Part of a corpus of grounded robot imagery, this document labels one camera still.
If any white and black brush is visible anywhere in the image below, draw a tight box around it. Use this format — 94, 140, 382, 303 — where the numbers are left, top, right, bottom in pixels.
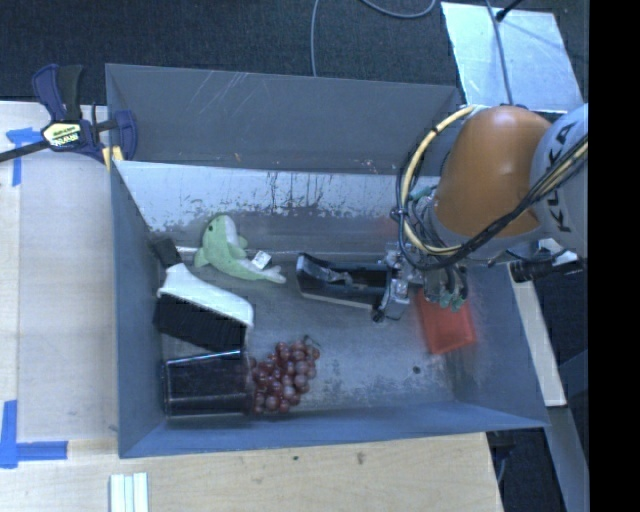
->
148, 235, 256, 354

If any pale wood board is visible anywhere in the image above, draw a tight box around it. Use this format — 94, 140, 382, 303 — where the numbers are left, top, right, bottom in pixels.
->
17, 155, 121, 444

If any black stapler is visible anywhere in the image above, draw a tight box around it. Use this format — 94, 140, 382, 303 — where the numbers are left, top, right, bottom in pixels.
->
294, 252, 394, 312

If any green and white toy dolphin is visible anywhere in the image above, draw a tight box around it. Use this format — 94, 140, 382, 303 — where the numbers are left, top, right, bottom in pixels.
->
193, 213, 288, 286

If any orange-red flat block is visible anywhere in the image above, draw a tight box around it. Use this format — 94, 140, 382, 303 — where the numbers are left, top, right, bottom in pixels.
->
416, 289, 478, 356

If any black cylinder on white bracket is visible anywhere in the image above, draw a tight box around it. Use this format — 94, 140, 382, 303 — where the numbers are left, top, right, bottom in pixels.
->
508, 238, 585, 285

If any black glossy box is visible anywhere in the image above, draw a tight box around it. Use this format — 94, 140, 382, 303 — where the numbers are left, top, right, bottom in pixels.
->
160, 349, 254, 419

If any red grape bunch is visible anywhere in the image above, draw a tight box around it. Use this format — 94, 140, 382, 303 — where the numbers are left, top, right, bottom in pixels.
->
247, 336, 322, 416

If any grey metal bin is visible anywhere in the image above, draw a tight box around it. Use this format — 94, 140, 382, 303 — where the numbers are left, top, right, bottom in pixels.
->
103, 62, 554, 460

